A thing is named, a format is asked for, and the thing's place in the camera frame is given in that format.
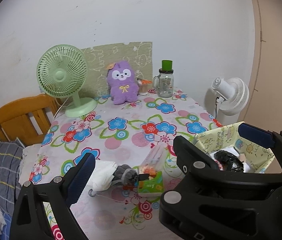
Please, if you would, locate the clear plastic tissue package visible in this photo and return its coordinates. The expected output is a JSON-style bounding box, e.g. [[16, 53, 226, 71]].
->
[[139, 145, 167, 175]]

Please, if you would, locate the dark grey drawstring garment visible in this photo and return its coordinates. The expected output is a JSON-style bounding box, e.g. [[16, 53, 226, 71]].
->
[[111, 164, 138, 186]]

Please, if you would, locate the white cloth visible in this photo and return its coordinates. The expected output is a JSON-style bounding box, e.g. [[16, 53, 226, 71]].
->
[[87, 160, 118, 192]]

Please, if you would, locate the yellow cartoon fabric storage box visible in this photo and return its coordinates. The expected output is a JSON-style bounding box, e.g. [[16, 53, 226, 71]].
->
[[193, 122, 274, 173]]

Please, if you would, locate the green tissue pack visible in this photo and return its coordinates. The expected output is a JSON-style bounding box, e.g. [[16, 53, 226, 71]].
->
[[138, 171, 165, 197]]

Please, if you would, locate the white standing fan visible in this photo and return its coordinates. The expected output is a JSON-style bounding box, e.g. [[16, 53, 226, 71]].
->
[[204, 77, 249, 125]]

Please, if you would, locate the floral tablecloth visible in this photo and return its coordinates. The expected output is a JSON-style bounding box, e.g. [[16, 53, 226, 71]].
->
[[19, 90, 220, 239]]

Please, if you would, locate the grey plaid bedding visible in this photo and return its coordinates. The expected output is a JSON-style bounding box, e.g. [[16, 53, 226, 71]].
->
[[0, 140, 24, 239]]

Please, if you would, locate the glass jar green lid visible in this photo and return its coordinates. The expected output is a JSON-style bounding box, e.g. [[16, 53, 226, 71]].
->
[[152, 60, 174, 98]]

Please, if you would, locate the toothpick cup orange lid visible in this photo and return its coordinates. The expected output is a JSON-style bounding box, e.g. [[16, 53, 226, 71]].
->
[[136, 78, 152, 95]]

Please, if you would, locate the orange wooden chair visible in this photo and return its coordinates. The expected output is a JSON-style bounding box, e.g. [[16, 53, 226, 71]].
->
[[0, 94, 61, 146]]

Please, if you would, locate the purple plush toy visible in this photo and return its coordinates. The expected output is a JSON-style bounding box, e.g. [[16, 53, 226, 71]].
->
[[106, 61, 139, 105]]

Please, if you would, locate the green desk fan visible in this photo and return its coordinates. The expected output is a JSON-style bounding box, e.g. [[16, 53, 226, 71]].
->
[[36, 44, 97, 118]]

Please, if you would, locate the green cartoon wall mat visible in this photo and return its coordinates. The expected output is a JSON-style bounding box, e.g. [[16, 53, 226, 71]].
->
[[80, 41, 154, 98]]

